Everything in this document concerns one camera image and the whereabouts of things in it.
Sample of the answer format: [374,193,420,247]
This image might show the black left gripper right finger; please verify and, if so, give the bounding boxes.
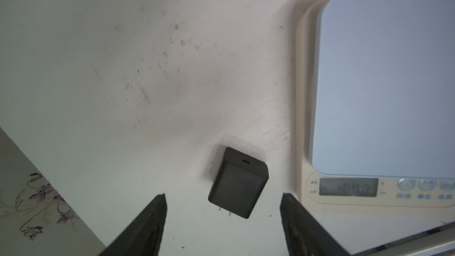
[280,193,349,256]

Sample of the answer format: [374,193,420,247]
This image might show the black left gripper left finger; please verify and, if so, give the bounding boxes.
[100,194,167,256]

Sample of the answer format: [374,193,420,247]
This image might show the black power adapter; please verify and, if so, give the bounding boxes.
[208,147,269,219]

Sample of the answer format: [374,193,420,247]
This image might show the blue cream kitchen scale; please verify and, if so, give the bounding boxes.
[295,0,455,209]

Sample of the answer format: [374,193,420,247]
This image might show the aluminium mounting rail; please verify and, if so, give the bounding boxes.
[355,222,455,256]

